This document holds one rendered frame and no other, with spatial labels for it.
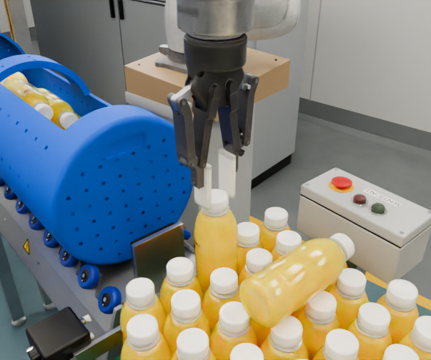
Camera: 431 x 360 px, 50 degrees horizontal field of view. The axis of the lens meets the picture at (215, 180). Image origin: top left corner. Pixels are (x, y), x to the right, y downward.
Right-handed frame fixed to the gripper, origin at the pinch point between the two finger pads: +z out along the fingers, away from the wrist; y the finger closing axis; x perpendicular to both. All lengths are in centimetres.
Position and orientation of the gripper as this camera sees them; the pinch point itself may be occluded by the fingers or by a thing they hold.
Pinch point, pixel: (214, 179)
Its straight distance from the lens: 64.9
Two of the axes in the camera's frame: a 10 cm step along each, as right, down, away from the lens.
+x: 6.5, 3.9, -6.5
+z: 0.0, 8.6, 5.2
